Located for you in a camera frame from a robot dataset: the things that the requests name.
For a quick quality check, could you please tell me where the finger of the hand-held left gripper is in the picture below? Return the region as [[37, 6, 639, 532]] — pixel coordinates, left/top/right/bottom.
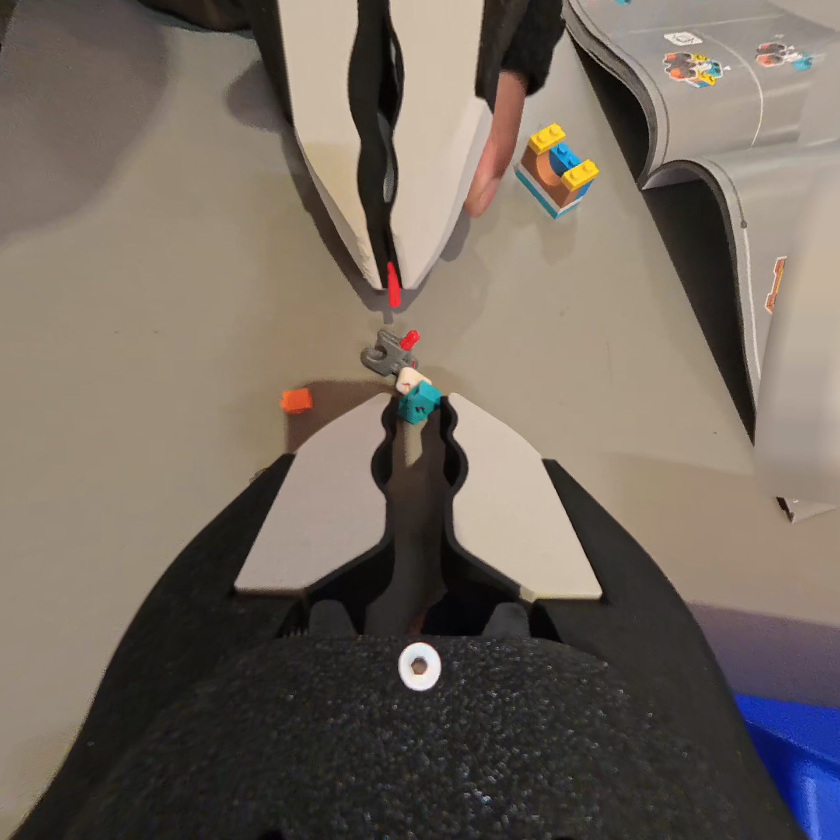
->
[[386, 0, 494, 291], [279, 0, 389, 291]]

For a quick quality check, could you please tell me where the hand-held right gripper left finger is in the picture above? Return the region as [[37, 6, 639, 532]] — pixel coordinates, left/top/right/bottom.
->
[[234, 392, 400, 595]]

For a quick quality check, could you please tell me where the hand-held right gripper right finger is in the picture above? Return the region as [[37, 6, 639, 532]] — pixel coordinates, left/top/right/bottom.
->
[[440, 392, 603, 601]]

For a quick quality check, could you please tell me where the small toy brick assembly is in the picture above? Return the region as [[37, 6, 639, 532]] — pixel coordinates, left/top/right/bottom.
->
[[360, 328, 442, 426]]

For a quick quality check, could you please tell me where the person's left hand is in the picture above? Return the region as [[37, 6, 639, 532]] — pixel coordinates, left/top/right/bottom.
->
[[462, 69, 530, 219]]

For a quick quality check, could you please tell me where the colourful toy brick build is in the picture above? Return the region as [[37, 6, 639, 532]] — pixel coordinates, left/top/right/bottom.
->
[[513, 122, 600, 219]]

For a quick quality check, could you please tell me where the grey instruction booklet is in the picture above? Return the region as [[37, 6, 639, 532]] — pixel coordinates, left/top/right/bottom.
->
[[563, 0, 840, 522]]

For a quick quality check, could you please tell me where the blue plastic bin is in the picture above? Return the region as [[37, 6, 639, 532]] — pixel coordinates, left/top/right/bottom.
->
[[731, 692, 840, 840]]

